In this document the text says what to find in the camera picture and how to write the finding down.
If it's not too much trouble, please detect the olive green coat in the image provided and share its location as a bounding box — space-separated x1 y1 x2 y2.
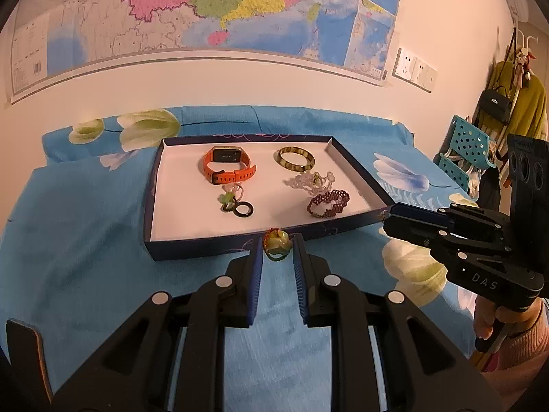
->
482 59 549 143

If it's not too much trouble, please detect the green stone pendant bracelet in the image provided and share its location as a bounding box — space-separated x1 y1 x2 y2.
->
262 227 294 262

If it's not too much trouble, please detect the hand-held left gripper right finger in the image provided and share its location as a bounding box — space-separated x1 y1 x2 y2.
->
293 235 504 412

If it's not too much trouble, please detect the maroon bead bracelet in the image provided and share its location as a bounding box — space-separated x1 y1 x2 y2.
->
306 189 350 219

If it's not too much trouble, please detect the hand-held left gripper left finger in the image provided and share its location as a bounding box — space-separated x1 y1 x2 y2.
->
54 237 264 412

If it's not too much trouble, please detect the colourful wall map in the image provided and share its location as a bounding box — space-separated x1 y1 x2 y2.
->
4 0 406 106

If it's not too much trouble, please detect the black handbag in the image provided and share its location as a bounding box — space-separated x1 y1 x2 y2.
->
477 87 514 123

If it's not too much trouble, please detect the white coat rack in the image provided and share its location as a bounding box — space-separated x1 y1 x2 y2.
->
510 28 540 95

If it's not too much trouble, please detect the clear bead bracelet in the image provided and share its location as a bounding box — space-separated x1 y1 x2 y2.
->
284 171 339 194

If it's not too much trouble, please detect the blue floral cloth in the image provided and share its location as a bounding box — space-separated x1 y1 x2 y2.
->
0 105 480 412

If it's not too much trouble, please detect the dark wooden board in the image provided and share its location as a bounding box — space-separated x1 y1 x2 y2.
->
5 318 54 404

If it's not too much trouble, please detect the navy shallow box tray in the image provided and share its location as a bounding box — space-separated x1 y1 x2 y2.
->
143 135 396 262

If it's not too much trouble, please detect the person's right hand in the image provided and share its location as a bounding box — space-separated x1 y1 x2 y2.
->
473 294 498 341

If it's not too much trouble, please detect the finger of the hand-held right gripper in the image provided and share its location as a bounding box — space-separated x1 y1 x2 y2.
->
381 217 511 267
388 203 513 250

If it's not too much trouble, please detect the person's right forearm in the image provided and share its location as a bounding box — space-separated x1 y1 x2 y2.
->
480 298 549 400

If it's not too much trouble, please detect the teal perforated chair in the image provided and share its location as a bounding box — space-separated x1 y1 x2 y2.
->
433 115 495 190

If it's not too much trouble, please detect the green mottled bangle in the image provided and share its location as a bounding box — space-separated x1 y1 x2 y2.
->
274 146 316 174

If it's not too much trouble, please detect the white wall socket panel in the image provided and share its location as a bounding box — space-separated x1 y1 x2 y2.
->
411 60 438 93
394 47 417 81

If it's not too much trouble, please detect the orange smartwatch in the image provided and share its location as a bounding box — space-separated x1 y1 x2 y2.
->
202 146 258 185

